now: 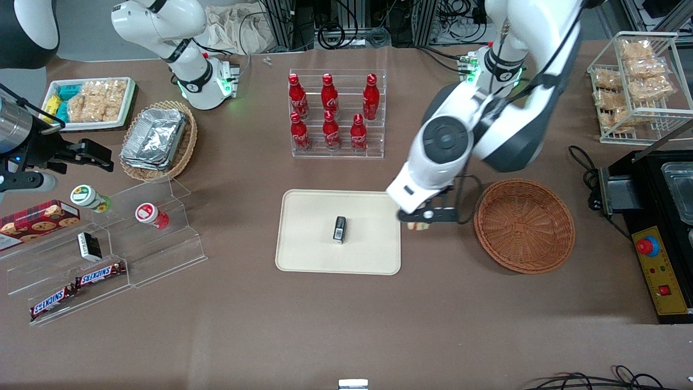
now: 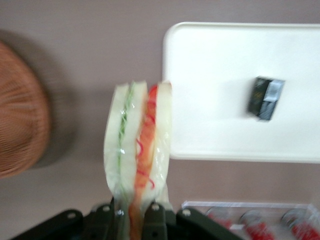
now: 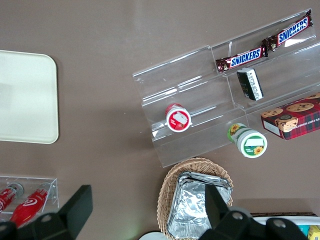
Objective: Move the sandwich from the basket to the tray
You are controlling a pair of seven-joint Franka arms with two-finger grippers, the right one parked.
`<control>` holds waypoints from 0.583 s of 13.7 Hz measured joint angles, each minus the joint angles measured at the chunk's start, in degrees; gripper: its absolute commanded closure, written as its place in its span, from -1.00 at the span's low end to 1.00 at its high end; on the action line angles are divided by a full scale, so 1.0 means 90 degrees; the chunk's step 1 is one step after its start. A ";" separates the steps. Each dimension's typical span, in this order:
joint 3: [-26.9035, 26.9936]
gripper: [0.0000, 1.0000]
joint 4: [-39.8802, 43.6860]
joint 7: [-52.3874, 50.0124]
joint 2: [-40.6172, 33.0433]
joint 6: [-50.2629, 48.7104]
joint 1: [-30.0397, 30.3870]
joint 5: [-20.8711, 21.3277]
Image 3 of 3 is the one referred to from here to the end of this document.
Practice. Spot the clear acrylic step stand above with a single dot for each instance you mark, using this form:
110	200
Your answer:
175	80
287	67

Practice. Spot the yellow snack packet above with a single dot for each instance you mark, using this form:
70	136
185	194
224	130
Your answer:
315	232

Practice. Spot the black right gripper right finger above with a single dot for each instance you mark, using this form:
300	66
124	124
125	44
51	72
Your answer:
217	210

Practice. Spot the beige plastic tray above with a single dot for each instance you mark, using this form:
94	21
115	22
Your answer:
25	100

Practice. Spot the white rectangular snack tray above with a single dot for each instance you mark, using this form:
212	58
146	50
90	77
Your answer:
287	220

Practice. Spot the dark thin board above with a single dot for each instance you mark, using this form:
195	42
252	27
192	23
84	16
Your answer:
282	214

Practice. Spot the red cola bottle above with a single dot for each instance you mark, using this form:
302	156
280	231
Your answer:
27	206
7	196

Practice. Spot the red strawberry yogurt cup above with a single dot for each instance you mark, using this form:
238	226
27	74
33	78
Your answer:
178	120

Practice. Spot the black box with white label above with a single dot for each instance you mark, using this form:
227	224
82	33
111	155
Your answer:
250	83

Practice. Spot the oval tan wicker basket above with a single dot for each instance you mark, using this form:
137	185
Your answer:
170	185

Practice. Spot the red tartan cookie box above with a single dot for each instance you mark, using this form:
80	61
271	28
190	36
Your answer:
300	117

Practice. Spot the Snickers chocolate bar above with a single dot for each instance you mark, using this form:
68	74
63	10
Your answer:
243	59
291	31

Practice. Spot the teal snack packet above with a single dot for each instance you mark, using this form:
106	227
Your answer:
303	230

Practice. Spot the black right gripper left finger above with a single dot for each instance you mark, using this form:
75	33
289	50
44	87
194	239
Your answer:
75	210

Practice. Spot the clear acrylic bottle rack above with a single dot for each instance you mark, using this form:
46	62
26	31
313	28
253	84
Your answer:
53	195

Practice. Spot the green sunflower yogurt cup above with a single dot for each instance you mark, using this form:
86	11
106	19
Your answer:
251	145

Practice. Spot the stack of foil trays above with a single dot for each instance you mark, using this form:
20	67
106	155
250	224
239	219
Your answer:
190	200

